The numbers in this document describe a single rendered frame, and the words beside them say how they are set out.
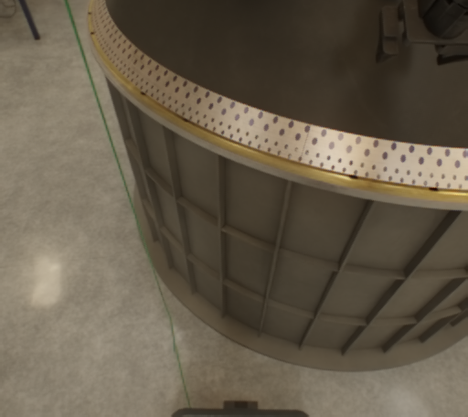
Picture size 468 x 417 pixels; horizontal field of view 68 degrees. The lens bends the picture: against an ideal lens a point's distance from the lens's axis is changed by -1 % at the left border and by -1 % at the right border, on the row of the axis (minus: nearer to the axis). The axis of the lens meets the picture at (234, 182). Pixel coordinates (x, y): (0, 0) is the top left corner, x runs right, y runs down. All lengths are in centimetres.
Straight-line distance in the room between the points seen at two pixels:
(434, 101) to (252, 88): 38
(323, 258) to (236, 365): 83
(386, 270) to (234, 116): 65
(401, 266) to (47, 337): 158
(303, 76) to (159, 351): 141
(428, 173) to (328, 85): 28
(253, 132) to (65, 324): 147
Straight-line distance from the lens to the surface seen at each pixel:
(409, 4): 56
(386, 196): 81
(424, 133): 83
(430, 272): 122
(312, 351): 181
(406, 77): 80
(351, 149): 80
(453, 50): 57
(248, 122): 83
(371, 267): 115
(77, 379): 189
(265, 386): 177
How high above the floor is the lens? 173
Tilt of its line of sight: 48 degrees down
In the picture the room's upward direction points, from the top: 1 degrees clockwise
